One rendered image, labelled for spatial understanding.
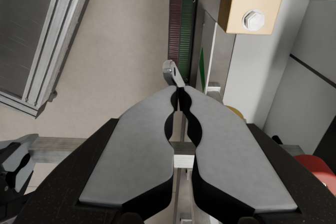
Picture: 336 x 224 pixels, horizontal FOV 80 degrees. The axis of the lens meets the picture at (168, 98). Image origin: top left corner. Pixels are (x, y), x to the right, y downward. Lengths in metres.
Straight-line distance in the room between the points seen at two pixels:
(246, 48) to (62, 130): 1.38
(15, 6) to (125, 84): 0.62
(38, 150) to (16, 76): 0.86
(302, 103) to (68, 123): 1.37
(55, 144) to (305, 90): 0.48
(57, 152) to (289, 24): 0.51
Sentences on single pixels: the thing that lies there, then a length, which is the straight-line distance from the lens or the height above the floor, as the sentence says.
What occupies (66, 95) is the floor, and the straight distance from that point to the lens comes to 1.42.
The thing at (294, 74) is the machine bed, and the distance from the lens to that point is 0.54.
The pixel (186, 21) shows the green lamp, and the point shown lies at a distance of 0.39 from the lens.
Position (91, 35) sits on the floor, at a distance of 1.19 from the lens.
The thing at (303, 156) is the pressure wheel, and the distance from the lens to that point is 0.35.
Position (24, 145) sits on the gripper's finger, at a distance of 0.38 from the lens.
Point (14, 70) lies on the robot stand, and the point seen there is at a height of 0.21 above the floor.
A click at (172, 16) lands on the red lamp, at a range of 0.38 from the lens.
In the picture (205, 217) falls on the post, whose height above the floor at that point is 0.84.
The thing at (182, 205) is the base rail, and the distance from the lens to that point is 0.75.
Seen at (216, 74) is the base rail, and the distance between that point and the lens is 0.43.
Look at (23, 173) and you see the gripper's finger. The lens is 0.40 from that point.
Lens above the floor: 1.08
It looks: 58 degrees down
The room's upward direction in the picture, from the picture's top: 178 degrees counter-clockwise
